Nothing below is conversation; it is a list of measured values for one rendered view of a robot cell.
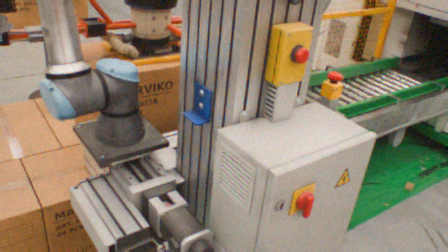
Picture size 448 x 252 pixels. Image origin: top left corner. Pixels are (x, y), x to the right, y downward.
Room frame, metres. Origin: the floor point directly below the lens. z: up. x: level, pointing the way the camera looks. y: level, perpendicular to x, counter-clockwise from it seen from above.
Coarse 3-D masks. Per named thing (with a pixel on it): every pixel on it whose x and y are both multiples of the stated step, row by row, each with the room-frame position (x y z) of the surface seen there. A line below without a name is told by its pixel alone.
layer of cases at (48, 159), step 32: (0, 128) 1.81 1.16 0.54; (32, 128) 1.84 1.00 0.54; (64, 128) 1.88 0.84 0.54; (0, 160) 1.54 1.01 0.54; (32, 160) 1.56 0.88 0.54; (64, 160) 1.59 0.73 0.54; (0, 192) 1.32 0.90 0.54; (32, 192) 1.34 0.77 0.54; (64, 192) 1.36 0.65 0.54; (0, 224) 1.16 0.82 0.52; (32, 224) 1.23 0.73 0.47; (64, 224) 1.30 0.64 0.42
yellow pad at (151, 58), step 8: (144, 48) 1.63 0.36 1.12; (176, 48) 1.70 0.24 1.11; (120, 56) 1.59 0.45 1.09; (128, 56) 1.59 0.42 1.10; (144, 56) 1.61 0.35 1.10; (152, 56) 1.62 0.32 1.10; (160, 56) 1.63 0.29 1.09; (168, 56) 1.65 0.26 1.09; (176, 56) 1.67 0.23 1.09; (136, 64) 1.55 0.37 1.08; (144, 64) 1.57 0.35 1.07
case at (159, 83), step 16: (96, 48) 1.71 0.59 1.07; (160, 64) 1.60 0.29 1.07; (176, 64) 1.62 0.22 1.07; (144, 80) 1.51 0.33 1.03; (160, 80) 1.56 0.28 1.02; (176, 80) 1.60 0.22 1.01; (144, 96) 1.51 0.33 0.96; (160, 96) 1.56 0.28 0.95; (176, 96) 1.60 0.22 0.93; (96, 112) 1.46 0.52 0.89; (144, 112) 1.51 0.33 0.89; (160, 112) 1.56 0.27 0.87; (176, 112) 1.60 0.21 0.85; (160, 128) 1.56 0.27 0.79; (176, 128) 1.61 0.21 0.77
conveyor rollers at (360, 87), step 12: (372, 72) 3.23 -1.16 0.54; (384, 72) 3.25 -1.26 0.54; (396, 72) 3.27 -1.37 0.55; (348, 84) 2.89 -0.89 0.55; (360, 84) 2.98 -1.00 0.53; (372, 84) 3.00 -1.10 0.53; (384, 84) 3.02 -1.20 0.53; (396, 84) 3.04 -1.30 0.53; (408, 84) 3.06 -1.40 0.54; (312, 96) 2.64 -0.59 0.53; (348, 96) 2.73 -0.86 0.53; (360, 96) 2.76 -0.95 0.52; (372, 96) 2.72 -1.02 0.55; (420, 96) 2.81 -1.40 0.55
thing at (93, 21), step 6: (84, 18) 1.62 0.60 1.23; (90, 18) 1.63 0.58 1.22; (96, 18) 1.65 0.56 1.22; (84, 24) 1.55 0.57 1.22; (90, 24) 1.55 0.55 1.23; (96, 24) 1.56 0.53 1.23; (102, 24) 1.57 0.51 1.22; (90, 30) 1.55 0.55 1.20; (96, 30) 1.56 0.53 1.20; (102, 30) 1.58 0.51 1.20; (90, 36) 1.54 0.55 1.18; (96, 36) 1.55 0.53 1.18; (102, 36) 1.57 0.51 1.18
